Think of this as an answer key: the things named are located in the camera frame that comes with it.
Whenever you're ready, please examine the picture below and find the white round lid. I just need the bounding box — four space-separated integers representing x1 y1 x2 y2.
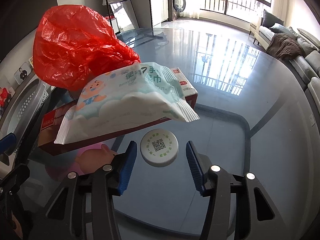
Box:
140 128 178 167

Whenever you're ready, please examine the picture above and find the pink pig toy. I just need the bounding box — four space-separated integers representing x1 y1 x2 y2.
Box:
75 144 117 174

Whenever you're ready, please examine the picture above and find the baby wet wipes pack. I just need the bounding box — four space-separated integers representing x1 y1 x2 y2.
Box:
54 62 199 145

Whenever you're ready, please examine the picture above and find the red plastic bag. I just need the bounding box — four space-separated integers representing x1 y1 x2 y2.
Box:
33 5 140 91

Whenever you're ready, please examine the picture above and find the grey perforated trash basket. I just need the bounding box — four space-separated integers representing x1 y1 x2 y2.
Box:
0 73 51 140

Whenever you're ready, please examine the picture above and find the red toothpaste box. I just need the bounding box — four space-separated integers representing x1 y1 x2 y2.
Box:
37 62 199 156

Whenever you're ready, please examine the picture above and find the family red clothes photo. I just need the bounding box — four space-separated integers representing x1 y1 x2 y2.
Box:
0 87 15 118

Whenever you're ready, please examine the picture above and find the pink plastic stool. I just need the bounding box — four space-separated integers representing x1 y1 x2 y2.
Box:
45 153 84 181

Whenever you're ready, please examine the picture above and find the clothes drying rack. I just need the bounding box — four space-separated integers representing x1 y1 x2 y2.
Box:
106 0 168 45

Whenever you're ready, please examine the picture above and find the black television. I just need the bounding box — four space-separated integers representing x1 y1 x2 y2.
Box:
1 0 57 60

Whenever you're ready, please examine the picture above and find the grey sectional sofa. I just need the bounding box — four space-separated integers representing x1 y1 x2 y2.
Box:
249 9 320 111

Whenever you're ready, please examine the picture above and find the brown blanket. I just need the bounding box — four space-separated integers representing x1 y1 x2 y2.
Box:
266 34 305 60

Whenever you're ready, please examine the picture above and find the teal cushion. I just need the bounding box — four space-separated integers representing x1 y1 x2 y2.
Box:
269 23 296 40

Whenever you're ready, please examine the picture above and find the washing machine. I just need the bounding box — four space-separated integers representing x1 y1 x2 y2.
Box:
168 0 186 21

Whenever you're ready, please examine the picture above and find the dark grey cushion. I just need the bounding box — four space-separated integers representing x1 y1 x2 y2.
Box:
261 10 284 28

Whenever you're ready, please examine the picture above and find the man portrait photo frame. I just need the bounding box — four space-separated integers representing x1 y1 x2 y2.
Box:
14 62 31 85

